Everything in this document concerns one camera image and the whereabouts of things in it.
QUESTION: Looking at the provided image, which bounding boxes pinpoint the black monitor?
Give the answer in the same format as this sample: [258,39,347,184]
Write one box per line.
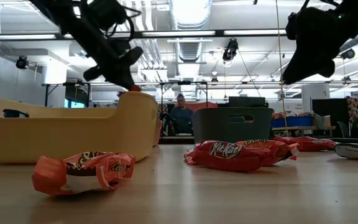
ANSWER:
[227,96,267,109]

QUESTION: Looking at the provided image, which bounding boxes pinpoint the black overhead light bar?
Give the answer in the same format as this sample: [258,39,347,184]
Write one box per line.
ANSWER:
[0,27,358,41]

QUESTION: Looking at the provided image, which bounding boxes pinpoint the red KitKat candy bar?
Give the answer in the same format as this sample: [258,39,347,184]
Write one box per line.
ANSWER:
[184,139,273,173]
[273,136,338,152]

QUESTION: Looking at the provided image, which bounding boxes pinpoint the dark grey plastic basket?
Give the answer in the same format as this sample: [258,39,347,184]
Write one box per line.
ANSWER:
[191,107,275,149]

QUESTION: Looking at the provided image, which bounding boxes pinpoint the silver ventilation duct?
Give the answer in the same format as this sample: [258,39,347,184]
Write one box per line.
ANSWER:
[168,0,213,63]

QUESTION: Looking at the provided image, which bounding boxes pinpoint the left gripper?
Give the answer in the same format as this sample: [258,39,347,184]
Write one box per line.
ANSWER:
[61,17,145,90]

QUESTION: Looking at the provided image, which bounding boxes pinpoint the black partition panel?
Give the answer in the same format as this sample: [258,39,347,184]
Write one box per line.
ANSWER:
[311,98,351,138]

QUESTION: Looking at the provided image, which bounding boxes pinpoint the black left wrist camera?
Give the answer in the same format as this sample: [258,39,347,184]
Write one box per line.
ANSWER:
[87,0,127,32]

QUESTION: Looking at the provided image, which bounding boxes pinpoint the thin hanging rope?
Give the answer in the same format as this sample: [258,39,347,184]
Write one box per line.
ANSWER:
[274,0,289,138]

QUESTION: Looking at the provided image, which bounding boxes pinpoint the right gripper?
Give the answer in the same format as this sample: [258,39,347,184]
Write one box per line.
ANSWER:
[281,7,354,86]

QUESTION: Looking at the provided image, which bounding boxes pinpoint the black ceiling-mounted camera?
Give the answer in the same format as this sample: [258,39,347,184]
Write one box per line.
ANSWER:
[221,37,240,62]
[339,48,356,60]
[15,55,30,70]

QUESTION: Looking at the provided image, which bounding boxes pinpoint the blue storage bin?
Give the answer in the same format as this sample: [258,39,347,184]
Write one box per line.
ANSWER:
[270,115,315,129]

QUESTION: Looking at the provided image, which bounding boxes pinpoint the yellow plastic basket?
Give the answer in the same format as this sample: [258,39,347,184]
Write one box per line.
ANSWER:
[0,91,160,165]

